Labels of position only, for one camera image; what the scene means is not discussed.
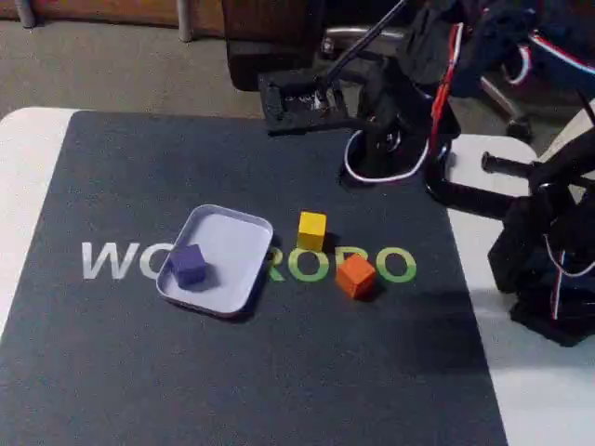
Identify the dark brown furniture piece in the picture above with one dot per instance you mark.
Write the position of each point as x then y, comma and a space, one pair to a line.
265, 46

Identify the black mat with lettering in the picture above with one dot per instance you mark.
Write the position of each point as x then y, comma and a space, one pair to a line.
232, 371

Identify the black camera mount frame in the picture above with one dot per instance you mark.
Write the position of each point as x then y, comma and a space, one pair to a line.
297, 88

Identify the purple wooden block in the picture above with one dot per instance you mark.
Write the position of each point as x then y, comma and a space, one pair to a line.
188, 267

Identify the yellow wooden block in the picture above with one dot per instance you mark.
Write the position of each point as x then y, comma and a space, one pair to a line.
310, 230

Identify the brown wooden furniture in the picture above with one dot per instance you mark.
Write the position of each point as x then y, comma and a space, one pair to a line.
93, 9

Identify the lavender rectangular tray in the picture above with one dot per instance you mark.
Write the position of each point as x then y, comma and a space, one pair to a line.
232, 241

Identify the chrome office chair base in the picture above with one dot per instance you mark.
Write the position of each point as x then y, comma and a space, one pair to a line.
353, 32

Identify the orange wooden block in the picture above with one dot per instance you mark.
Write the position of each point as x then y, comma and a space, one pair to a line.
354, 276

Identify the grey metal leg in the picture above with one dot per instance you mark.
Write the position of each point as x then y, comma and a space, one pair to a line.
185, 21
25, 11

